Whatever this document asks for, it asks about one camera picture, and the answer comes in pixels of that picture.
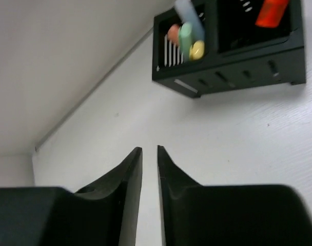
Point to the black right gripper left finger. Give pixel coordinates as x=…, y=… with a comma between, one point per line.
x=104, y=212

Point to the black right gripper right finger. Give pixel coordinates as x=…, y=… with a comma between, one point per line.
x=260, y=214

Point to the yellow pastel highlighter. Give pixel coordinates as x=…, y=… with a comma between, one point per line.
x=197, y=50

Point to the mint green pastel highlighter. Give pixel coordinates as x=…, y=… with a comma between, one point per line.
x=185, y=40

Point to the orange pastel highlighter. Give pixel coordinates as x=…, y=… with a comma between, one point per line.
x=173, y=34

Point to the blue pastel highlighter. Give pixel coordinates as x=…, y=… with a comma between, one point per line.
x=187, y=13

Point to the black highlighter orange cap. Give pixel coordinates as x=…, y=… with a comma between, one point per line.
x=271, y=13

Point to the black two-compartment container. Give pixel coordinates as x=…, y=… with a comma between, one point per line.
x=238, y=54

